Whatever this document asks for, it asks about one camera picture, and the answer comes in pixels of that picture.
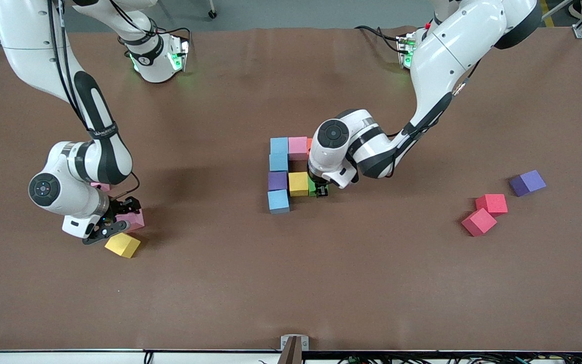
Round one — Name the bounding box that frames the green foam cube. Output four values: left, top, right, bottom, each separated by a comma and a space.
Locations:
308, 177, 330, 198

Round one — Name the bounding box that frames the yellow foam cube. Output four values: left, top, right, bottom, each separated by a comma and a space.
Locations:
289, 172, 309, 197
104, 232, 141, 259

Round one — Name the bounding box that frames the purple foam cube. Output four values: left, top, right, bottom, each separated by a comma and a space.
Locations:
509, 169, 547, 198
268, 171, 289, 192

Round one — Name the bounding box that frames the red foam cube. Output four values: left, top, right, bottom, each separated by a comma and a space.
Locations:
475, 194, 509, 217
461, 208, 498, 237

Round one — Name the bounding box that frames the brown table cover sheet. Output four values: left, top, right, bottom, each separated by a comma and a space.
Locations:
0, 26, 582, 352

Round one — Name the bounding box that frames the white table edge rail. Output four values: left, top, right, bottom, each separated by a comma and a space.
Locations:
0, 349, 582, 364

